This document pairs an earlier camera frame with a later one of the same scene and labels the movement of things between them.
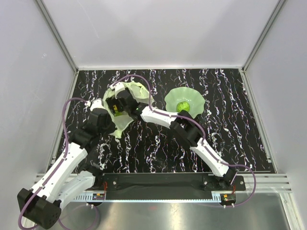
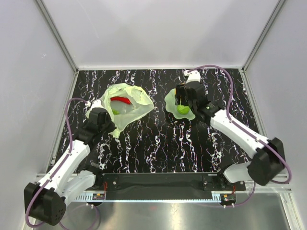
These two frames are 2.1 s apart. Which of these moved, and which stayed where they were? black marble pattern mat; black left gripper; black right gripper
Moved: black right gripper
Stayed: black left gripper; black marble pattern mat
